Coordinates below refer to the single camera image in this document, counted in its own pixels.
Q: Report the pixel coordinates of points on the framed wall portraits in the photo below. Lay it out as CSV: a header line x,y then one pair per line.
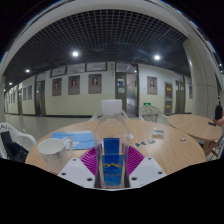
x,y
95,83

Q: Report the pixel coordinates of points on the white lattice-back chair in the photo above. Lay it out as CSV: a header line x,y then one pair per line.
x,y
150,113

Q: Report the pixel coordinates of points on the small white box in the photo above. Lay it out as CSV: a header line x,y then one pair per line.
x,y
158,132

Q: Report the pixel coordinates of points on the clear blue-labelled water bottle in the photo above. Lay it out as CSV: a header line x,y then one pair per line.
x,y
111,166

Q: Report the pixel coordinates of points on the plain white plastic chair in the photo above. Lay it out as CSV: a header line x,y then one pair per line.
x,y
94,116

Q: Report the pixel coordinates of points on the round ceiling lights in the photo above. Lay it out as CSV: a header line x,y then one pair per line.
x,y
75,53

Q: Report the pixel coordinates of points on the small round wooden table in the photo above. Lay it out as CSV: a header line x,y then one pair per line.
x,y
195,125

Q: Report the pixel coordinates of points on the white plastic armchair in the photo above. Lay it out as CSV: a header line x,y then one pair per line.
x,y
20,133

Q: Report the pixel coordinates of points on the light folding chair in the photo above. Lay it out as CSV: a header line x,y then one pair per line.
x,y
218,148

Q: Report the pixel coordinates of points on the white ceramic mug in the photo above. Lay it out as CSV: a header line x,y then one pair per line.
x,y
53,153

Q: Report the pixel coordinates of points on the dark hallway door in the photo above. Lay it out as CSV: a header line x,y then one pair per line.
x,y
180,98
40,100

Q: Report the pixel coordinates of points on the black bag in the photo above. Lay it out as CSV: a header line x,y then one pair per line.
x,y
15,151

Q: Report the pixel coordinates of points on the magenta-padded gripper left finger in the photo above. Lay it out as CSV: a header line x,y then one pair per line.
x,y
87,163

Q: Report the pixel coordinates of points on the dark door with transom window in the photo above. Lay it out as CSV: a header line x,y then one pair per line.
x,y
131,96

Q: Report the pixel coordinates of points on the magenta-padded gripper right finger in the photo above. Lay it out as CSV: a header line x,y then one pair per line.
x,y
136,161

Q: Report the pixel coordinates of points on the person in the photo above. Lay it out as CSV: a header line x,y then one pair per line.
x,y
219,115

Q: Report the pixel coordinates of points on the black phone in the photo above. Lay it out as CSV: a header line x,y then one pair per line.
x,y
212,123

